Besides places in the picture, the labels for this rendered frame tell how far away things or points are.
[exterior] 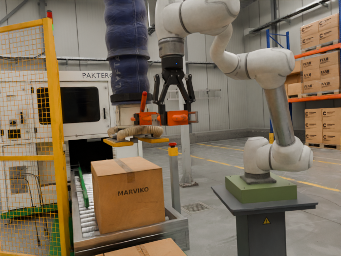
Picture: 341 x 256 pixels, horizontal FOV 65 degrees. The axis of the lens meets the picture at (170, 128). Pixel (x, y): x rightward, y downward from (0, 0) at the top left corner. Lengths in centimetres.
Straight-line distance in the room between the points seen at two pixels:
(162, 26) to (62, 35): 1001
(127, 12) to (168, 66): 62
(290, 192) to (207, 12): 119
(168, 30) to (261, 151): 102
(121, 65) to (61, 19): 968
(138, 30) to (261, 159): 101
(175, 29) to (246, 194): 105
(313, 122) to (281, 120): 806
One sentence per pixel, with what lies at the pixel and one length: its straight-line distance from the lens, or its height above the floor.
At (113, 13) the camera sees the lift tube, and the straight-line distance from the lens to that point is 150.
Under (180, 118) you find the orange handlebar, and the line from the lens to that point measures 88.
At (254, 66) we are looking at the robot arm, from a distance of 133.
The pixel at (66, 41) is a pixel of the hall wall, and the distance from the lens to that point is 1084.
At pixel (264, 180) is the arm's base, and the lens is 175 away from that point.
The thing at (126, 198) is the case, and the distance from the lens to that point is 170.
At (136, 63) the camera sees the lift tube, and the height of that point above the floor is 155.
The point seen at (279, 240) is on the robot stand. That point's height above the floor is 49.
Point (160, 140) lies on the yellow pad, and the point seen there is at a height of 115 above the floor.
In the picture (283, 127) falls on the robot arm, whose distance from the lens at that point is 153.
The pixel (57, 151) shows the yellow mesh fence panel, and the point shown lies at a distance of 233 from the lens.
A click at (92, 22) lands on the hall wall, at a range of 1117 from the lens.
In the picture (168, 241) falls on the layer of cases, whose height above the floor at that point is 54.
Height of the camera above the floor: 128
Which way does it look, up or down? 3 degrees down
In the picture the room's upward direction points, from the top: 3 degrees counter-clockwise
